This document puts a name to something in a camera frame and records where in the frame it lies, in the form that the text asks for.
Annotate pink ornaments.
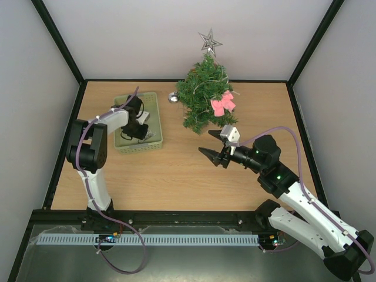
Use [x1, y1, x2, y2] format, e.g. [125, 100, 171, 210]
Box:
[210, 90, 236, 117]

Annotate green plastic basket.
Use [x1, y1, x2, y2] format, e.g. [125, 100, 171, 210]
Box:
[113, 92, 163, 154]

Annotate silver ball ornament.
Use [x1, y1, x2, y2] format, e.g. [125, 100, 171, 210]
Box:
[168, 91, 179, 103]

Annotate small green christmas tree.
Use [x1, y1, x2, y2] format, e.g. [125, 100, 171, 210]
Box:
[176, 53, 237, 135]

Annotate silver star ornament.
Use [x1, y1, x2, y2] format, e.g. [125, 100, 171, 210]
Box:
[199, 28, 223, 58]

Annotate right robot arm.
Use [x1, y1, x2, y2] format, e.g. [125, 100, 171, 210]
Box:
[199, 125, 375, 281]

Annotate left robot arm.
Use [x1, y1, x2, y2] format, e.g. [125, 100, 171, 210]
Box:
[66, 93, 149, 225]

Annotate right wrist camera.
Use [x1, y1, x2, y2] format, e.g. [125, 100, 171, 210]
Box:
[220, 125, 240, 156]

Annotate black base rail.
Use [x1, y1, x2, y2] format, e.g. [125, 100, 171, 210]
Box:
[28, 209, 276, 234]

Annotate white slotted cable duct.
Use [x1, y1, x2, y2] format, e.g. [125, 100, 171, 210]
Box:
[36, 233, 259, 246]

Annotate purple loop cable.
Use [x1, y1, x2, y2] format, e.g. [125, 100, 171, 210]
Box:
[95, 226, 147, 274]

